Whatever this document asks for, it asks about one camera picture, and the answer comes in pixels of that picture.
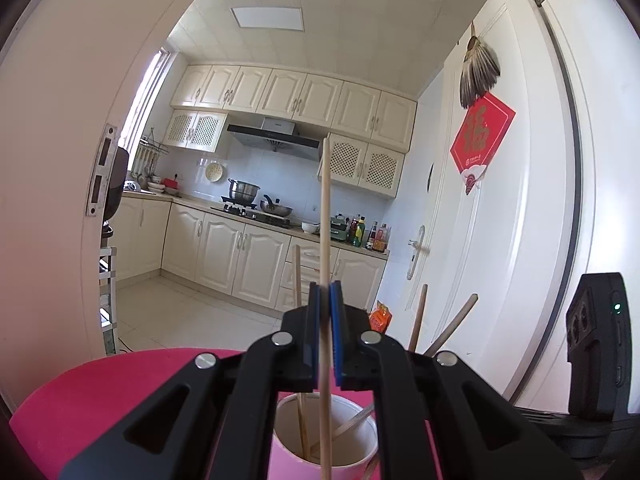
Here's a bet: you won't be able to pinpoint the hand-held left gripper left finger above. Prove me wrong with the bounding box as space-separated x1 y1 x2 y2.
59 282 323 480

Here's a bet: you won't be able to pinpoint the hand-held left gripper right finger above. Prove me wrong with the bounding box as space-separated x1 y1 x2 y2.
330 281 585 480

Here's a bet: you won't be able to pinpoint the light wooden chopstick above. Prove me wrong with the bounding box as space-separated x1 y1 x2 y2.
319 136 335 480

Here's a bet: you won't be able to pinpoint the pink cup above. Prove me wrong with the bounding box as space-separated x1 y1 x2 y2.
269 392 381 480

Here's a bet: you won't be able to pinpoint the green electric cooker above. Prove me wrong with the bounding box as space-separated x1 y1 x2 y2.
327 214 351 243

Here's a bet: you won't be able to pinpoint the cream lower kitchen cabinets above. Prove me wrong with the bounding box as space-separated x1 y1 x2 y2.
107 195 390 318

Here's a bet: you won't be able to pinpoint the cream kitchen cabinets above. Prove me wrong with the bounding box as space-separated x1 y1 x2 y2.
107 195 390 318
170 64 418 153

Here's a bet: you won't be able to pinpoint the dark wok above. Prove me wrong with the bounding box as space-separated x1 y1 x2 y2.
260 194 294 217

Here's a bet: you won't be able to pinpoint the gas stove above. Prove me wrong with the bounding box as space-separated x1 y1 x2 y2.
210 202 293 228

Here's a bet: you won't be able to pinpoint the steel cooking pot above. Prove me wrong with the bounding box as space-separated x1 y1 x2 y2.
227 178 262 205

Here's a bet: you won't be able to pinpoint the white door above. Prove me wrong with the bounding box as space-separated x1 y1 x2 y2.
377 0 583 403

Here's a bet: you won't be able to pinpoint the wide lattice door cabinet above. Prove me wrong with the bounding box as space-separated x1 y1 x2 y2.
318 132 406 200

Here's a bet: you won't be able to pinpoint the black range hood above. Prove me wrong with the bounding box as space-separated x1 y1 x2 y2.
226 116 322 162

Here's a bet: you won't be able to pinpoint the stack of dishes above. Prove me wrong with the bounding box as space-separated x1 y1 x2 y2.
146 175 183 197

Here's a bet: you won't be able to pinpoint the metal rack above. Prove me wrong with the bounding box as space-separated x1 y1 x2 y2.
97 245 118 356

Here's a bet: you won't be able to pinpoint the small lattice door cabinet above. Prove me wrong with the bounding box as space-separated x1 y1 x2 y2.
162 109 228 152

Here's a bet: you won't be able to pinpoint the cream upper kitchen cabinets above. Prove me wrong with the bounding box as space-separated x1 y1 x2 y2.
170 64 418 153

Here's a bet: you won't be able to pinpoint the hanging utensil rack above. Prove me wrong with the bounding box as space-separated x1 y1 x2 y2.
135 130 168 188

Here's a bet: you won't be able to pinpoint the black rounded object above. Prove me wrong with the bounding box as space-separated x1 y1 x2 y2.
102 146 130 226

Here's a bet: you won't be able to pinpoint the red diamond door poster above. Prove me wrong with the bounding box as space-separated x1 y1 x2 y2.
449 91 517 196

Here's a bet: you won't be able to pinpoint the pink tablecloth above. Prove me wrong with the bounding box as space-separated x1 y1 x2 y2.
9 347 446 480

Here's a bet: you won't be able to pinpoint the metal door strike plate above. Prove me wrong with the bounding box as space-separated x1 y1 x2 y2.
85 124 118 217

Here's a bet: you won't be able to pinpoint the kitchen window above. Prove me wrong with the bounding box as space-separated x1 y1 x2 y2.
122 47 171 171

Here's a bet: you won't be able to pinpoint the feather fan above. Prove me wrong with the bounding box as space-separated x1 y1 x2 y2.
459 21 502 110

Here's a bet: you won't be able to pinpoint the ceiling light panel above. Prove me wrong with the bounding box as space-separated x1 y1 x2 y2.
231 6 305 32

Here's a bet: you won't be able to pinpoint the white door handle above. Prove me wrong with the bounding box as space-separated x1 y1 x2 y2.
406 225 432 281

